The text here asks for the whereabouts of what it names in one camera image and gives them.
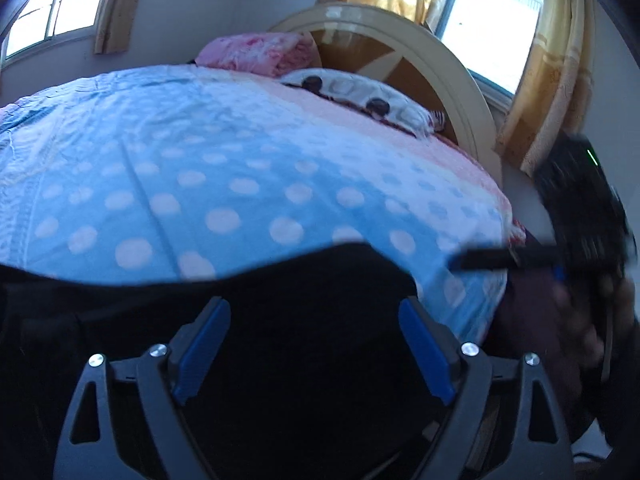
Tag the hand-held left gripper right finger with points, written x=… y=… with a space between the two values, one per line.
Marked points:
x=422 y=355

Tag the blue pink dotted bedsheet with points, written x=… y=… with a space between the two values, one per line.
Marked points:
x=225 y=170

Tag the black pants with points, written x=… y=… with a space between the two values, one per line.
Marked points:
x=310 y=320

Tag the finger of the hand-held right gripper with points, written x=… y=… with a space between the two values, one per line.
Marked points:
x=500 y=257

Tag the pink beige curtain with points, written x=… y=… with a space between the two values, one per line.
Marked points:
x=120 y=5

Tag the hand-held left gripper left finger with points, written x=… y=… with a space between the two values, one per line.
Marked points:
x=200 y=355

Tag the pink folded blanket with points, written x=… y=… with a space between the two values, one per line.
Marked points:
x=255 y=52

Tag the small sliding window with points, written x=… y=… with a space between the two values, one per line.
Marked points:
x=50 y=5

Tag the white dark-dotted pillow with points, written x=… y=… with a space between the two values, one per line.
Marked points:
x=350 y=92

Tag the large window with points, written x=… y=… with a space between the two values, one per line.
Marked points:
x=495 y=25

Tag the cream wooden headboard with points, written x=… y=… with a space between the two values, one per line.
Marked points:
x=430 y=60

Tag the person's right hand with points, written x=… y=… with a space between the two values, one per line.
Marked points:
x=580 y=320

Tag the dark maroon cloth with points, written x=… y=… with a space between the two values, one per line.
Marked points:
x=530 y=340

